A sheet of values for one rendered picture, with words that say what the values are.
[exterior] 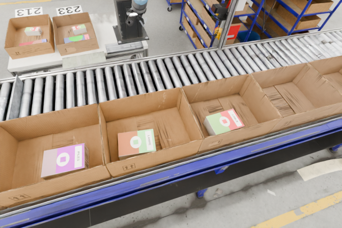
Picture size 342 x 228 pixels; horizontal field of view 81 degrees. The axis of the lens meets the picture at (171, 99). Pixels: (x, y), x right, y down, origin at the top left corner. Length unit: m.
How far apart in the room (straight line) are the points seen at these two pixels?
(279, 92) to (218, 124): 0.52
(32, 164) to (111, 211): 0.44
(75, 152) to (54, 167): 0.09
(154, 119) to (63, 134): 0.44
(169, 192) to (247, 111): 0.62
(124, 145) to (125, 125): 0.16
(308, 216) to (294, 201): 0.14
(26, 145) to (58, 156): 0.22
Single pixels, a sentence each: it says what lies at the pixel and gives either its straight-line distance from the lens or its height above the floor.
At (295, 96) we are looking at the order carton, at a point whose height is 0.89.
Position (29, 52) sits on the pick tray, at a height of 0.79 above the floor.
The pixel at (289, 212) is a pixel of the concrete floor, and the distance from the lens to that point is 2.10.
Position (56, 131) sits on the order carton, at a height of 0.90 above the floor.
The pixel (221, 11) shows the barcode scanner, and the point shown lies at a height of 1.06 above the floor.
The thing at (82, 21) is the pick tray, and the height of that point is 0.77.
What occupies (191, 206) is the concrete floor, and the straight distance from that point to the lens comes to 1.83.
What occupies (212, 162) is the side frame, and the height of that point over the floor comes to 0.91.
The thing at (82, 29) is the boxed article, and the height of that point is 0.79.
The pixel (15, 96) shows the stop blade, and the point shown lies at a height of 0.79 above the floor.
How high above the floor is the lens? 1.78
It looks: 52 degrees down
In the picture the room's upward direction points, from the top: 6 degrees clockwise
